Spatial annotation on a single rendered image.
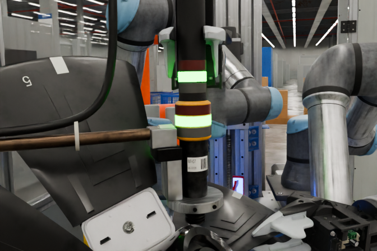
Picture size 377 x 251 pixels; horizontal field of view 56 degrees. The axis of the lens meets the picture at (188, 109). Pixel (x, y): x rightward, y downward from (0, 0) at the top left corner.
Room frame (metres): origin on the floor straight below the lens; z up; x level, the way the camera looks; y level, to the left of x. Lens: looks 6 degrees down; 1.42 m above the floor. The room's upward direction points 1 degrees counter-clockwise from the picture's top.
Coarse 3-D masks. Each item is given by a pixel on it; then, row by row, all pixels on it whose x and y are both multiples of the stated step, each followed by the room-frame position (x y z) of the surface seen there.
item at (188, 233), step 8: (176, 232) 0.34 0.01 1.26; (184, 232) 0.33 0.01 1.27; (192, 232) 0.34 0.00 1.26; (200, 232) 0.35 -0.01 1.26; (208, 232) 0.36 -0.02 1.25; (168, 240) 0.33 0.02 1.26; (176, 240) 0.32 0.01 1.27; (184, 240) 0.32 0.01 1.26; (192, 240) 0.34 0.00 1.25; (200, 240) 0.36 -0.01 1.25; (208, 240) 0.36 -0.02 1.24; (216, 240) 0.37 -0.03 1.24; (160, 248) 0.33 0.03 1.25; (168, 248) 0.31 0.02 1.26; (176, 248) 0.31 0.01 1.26; (184, 248) 0.31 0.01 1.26; (192, 248) 0.34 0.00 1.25; (200, 248) 0.34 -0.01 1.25; (208, 248) 0.35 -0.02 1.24; (216, 248) 0.37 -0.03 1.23; (224, 248) 0.37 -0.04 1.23
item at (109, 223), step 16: (144, 192) 0.40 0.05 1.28; (112, 208) 0.39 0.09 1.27; (128, 208) 0.39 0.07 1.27; (144, 208) 0.39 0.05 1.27; (160, 208) 0.39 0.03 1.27; (96, 224) 0.38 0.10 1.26; (112, 224) 0.38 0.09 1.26; (144, 224) 0.38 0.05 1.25; (160, 224) 0.38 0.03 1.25; (96, 240) 0.37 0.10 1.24; (112, 240) 0.37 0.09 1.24; (128, 240) 0.37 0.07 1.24; (144, 240) 0.37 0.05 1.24; (160, 240) 0.37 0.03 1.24
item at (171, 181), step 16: (160, 128) 0.41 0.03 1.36; (160, 144) 0.40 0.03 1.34; (176, 144) 0.41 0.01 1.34; (160, 160) 0.39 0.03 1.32; (176, 160) 0.40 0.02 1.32; (176, 176) 0.41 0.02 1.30; (176, 192) 0.40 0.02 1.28; (208, 192) 0.43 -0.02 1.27; (176, 208) 0.40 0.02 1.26; (192, 208) 0.39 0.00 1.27; (208, 208) 0.40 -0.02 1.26
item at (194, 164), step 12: (180, 144) 0.42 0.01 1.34; (192, 144) 0.41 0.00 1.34; (204, 144) 0.42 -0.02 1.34; (192, 156) 0.41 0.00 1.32; (204, 156) 0.42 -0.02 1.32; (192, 168) 0.41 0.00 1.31; (204, 168) 0.41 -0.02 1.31; (192, 180) 0.41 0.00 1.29; (204, 180) 0.42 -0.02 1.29; (192, 192) 0.41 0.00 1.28; (204, 192) 0.42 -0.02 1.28; (192, 216) 0.42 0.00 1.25; (204, 216) 0.42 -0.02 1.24
